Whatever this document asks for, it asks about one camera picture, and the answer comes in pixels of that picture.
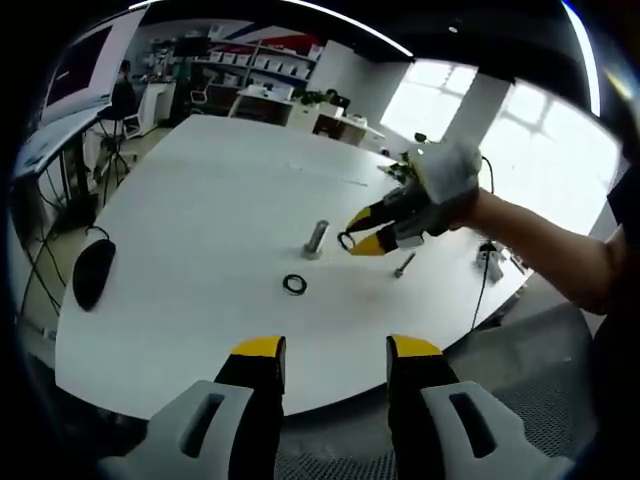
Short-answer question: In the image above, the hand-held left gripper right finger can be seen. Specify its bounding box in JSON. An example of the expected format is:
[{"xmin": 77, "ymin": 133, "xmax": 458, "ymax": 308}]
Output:
[{"xmin": 385, "ymin": 333, "xmax": 576, "ymax": 480}]

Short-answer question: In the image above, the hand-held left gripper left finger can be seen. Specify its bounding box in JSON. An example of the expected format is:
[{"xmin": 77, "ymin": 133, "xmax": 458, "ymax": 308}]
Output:
[{"xmin": 94, "ymin": 334, "xmax": 289, "ymax": 480}]

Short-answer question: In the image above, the small silver threaded stud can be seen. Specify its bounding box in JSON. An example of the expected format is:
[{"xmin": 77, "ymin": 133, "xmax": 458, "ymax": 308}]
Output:
[{"xmin": 392, "ymin": 252, "xmax": 417, "ymax": 279}]

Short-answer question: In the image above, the large silver threaded stud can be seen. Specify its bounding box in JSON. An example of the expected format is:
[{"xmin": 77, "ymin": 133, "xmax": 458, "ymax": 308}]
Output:
[{"xmin": 301, "ymin": 219, "xmax": 330, "ymax": 261}]

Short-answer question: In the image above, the potted green plant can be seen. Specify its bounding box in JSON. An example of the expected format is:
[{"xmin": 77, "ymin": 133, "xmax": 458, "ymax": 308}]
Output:
[{"xmin": 382, "ymin": 132, "xmax": 441, "ymax": 184}]

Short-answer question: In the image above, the white and brown desk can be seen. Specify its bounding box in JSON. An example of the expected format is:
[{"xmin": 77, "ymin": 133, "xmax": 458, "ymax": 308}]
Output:
[{"xmin": 312, "ymin": 112, "xmax": 386, "ymax": 149}]

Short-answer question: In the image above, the large bright window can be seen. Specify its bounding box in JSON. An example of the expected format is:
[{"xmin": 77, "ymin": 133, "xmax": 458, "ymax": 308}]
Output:
[{"xmin": 379, "ymin": 57, "xmax": 626, "ymax": 236}]

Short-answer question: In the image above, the small white device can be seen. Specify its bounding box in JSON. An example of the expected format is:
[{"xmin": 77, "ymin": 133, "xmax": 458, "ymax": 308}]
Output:
[{"xmin": 474, "ymin": 247, "xmax": 504, "ymax": 284}]

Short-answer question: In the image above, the long ceiling light strip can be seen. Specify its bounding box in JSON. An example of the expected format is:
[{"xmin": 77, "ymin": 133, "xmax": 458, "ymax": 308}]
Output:
[{"xmin": 124, "ymin": 0, "xmax": 415, "ymax": 57}]

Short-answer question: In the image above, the grey mesh chair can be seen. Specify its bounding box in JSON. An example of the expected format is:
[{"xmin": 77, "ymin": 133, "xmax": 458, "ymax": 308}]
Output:
[{"xmin": 274, "ymin": 302, "xmax": 601, "ymax": 480}]

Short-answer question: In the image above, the small background plant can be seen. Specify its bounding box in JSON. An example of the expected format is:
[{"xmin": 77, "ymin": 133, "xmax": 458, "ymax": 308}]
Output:
[{"xmin": 299, "ymin": 89, "xmax": 336, "ymax": 107}]

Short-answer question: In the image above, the white background desk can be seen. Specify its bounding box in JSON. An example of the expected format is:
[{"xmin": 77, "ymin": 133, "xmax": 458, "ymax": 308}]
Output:
[{"xmin": 229, "ymin": 84, "xmax": 301, "ymax": 126}]

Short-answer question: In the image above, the curved ceiling light strip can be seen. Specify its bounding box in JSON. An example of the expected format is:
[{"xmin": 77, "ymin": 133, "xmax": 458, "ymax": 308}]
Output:
[{"xmin": 562, "ymin": 0, "xmax": 601, "ymax": 116}]

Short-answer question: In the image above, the shelf with white bins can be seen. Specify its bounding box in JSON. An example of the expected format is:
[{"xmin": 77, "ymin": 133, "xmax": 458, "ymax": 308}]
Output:
[{"xmin": 204, "ymin": 29, "xmax": 321, "ymax": 84}]

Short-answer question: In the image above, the person's dark shirt sleeve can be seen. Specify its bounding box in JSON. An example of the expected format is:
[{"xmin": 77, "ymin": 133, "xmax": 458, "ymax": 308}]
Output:
[{"xmin": 592, "ymin": 164, "xmax": 640, "ymax": 346}]

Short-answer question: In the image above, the black computer mouse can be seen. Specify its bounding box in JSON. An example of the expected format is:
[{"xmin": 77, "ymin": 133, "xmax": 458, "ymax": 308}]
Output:
[{"xmin": 72, "ymin": 238, "xmax": 117, "ymax": 312}]

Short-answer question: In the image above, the white cabinet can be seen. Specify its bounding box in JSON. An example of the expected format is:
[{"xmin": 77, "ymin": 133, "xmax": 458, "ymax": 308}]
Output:
[{"xmin": 137, "ymin": 82, "xmax": 176, "ymax": 136}]

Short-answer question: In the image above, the black background monitor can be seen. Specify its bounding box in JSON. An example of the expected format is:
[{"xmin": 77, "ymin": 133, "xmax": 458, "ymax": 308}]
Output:
[{"xmin": 174, "ymin": 37, "xmax": 211, "ymax": 56}]

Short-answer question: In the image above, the black tripod stand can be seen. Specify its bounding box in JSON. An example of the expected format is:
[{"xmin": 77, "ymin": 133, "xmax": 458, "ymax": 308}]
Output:
[{"xmin": 97, "ymin": 119, "xmax": 134, "ymax": 191}]

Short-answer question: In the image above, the grey standing desk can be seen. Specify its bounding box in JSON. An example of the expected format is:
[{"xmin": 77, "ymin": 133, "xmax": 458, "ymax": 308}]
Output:
[{"xmin": 10, "ymin": 112, "xmax": 101, "ymax": 236}]

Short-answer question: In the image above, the open silver laptop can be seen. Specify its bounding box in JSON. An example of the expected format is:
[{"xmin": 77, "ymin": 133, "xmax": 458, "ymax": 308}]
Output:
[{"xmin": 12, "ymin": 7, "xmax": 149, "ymax": 176}]

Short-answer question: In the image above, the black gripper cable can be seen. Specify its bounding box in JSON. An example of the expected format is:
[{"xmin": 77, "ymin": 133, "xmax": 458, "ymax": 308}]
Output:
[{"xmin": 469, "ymin": 154, "xmax": 499, "ymax": 331}]

